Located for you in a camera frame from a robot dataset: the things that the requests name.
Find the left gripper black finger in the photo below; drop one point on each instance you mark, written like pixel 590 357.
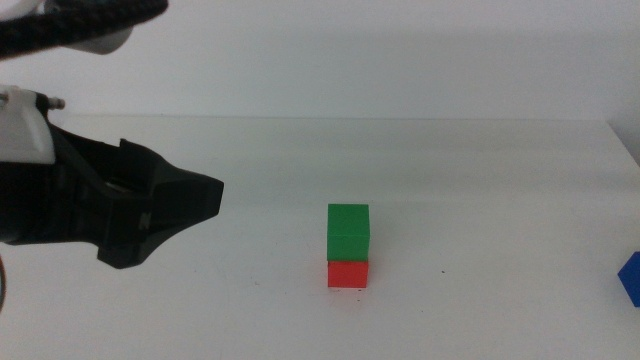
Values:
pixel 142 167
pixel 165 212

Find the green cube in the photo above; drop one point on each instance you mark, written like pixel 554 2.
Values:
pixel 348 232

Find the red cube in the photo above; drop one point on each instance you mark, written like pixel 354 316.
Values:
pixel 348 275

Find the blue cube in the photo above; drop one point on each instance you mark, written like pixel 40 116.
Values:
pixel 632 279

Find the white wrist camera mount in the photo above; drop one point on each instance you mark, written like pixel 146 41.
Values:
pixel 22 132

